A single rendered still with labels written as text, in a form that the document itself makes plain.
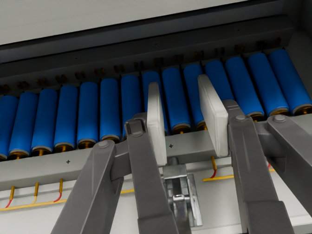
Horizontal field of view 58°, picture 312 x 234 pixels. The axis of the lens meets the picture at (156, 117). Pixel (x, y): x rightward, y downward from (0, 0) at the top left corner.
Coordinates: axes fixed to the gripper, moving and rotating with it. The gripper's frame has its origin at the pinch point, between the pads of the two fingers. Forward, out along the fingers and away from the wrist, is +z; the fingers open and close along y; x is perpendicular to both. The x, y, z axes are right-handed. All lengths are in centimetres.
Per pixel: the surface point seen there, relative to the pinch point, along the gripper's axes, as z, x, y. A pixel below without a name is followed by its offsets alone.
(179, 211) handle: -3.3, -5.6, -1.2
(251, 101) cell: 3.9, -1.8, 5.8
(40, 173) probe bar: 0.3, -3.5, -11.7
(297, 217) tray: -2.9, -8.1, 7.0
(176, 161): 0.1, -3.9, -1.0
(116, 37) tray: 11.6, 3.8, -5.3
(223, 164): 0.7, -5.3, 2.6
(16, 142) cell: 3.5, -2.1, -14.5
